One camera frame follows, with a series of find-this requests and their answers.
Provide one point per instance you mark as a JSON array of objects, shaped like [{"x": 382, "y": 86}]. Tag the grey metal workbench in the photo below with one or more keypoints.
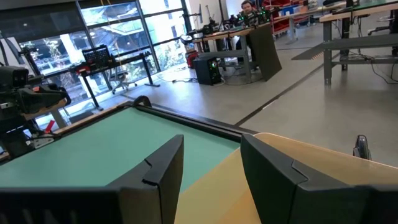
[{"x": 357, "y": 43}]

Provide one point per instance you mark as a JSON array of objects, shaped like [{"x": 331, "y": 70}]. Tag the red tag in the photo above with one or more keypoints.
[{"x": 49, "y": 126}]

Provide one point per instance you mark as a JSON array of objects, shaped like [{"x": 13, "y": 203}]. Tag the grey workstation desk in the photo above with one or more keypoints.
[{"x": 264, "y": 53}]

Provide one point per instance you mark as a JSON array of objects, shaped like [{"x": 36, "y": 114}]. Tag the black aluminium table frame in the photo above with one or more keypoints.
[{"x": 199, "y": 121}]

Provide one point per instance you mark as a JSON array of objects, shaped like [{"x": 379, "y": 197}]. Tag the black computer tower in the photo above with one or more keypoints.
[{"x": 206, "y": 71}]

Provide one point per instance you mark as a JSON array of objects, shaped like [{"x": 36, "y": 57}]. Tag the large glass window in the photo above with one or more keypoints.
[{"x": 124, "y": 28}]

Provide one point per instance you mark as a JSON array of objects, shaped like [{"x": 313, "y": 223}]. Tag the red storage shelves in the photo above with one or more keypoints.
[{"x": 281, "y": 25}]

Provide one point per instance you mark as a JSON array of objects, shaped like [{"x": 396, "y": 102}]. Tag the green lit background robot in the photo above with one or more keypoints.
[{"x": 258, "y": 17}]

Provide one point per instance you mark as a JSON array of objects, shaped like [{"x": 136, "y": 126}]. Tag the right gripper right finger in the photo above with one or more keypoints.
[{"x": 273, "y": 180}]

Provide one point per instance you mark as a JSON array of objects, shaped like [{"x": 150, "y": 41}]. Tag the seated person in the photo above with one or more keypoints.
[{"x": 248, "y": 7}]

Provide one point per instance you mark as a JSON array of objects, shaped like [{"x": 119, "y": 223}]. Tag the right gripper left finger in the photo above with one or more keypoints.
[{"x": 161, "y": 174}]

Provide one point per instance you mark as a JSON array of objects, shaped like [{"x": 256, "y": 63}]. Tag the orange plastic bin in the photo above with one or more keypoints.
[{"x": 217, "y": 193}]

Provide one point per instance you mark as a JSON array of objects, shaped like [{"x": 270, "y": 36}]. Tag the office chair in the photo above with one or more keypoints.
[{"x": 122, "y": 79}]

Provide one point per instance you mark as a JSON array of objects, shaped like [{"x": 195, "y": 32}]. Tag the black perforated panel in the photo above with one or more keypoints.
[{"x": 96, "y": 56}]

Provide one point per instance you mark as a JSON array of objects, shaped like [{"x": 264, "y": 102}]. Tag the black table clamp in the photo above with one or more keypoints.
[
  {"x": 143, "y": 99},
  {"x": 361, "y": 147}
]

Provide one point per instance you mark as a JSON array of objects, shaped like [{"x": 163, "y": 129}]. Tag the green table mat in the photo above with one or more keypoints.
[{"x": 109, "y": 149}]

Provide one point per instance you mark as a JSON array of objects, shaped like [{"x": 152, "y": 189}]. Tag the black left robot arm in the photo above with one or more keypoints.
[{"x": 12, "y": 105}]

